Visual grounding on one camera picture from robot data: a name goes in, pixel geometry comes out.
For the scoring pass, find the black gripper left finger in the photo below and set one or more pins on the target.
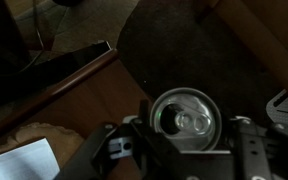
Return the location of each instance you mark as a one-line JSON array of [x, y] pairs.
[[84, 160]]

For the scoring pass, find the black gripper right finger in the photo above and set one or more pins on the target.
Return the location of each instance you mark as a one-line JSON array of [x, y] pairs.
[[250, 153]]

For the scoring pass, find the silver drink can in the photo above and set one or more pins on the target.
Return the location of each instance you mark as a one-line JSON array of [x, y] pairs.
[[185, 113]]

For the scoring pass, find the white paper slip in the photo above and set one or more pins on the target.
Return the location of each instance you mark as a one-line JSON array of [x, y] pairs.
[[24, 161]]

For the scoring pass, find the brown wooden coffee table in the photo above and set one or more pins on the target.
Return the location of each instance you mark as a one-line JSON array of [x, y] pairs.
[[94, 96]]

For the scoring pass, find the black metal table stand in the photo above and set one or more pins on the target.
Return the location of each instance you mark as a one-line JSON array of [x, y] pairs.
[[4, 40]]

